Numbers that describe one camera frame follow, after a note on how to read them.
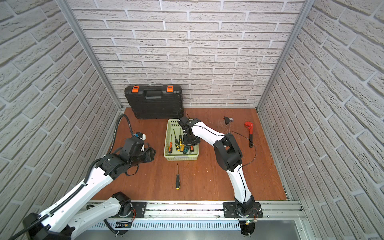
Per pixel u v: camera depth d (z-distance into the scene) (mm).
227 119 1102
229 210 740
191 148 920
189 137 801
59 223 392
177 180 827
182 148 944
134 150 561
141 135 682
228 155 550
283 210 757
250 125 1070
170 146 964
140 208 741
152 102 974
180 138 994
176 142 974
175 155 936
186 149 929
